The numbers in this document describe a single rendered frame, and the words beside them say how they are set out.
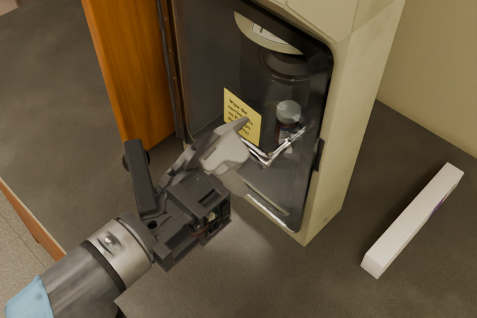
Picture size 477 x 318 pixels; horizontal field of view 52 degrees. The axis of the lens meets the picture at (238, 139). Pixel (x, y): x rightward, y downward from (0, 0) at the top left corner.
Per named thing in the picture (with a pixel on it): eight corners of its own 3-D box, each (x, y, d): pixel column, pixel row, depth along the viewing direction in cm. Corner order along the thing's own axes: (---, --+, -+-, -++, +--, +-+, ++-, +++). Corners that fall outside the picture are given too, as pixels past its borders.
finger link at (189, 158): (227, 147, 65) (183, 196, 63) (218, 140, 65) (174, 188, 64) (218, 132, 61) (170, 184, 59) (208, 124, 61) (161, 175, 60)
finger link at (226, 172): (265, 188, 71) (222, 215, 65) (236, 165, 74) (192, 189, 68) (270, 172, 70) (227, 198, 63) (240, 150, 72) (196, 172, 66)
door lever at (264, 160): (245, 119, 73) (245, 107, 71) (293, 155, 68) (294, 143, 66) (218, 138, 70) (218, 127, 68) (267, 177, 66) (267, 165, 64)
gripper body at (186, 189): (236, 218, 65) (166, 281, 59) (192, 182, 68) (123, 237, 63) (235, 187, 59) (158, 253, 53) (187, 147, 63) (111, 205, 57)
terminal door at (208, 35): (182, 136, 96) (156, -55, 65) (299, 234, 82) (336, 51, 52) (179, 138, 96) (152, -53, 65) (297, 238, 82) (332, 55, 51)
